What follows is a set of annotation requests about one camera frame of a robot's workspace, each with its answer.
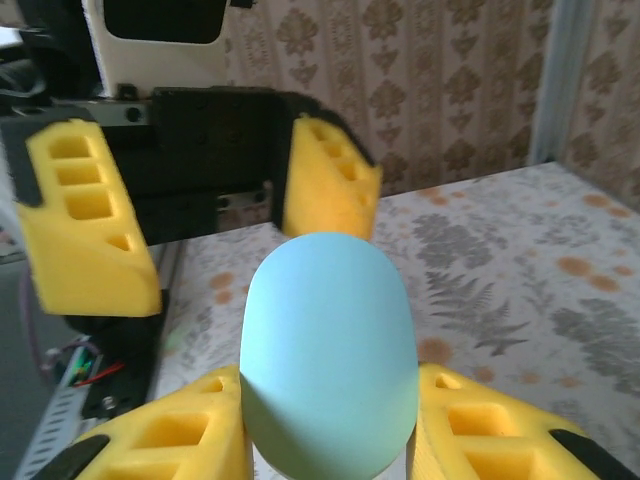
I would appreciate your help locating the grey metal sheet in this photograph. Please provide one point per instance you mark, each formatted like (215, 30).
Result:
(15, 375)

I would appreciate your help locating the aluminium corner post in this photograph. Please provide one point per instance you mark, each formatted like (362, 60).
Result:
(552, 80)

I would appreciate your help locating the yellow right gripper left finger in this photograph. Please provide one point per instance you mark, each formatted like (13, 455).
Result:
(175, 430)

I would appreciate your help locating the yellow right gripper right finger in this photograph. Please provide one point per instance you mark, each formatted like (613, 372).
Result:
(480, 440)

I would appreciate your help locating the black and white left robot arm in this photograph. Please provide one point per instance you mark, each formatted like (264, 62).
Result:
(50, 50)

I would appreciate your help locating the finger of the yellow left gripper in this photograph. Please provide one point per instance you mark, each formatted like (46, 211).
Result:
(325, 200)
(90, 270)

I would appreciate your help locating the blue earbud charging case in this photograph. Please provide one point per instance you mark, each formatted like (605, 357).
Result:
(325, 350)

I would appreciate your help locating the long aluminium base rail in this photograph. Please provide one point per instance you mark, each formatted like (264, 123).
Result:
(170, 265)

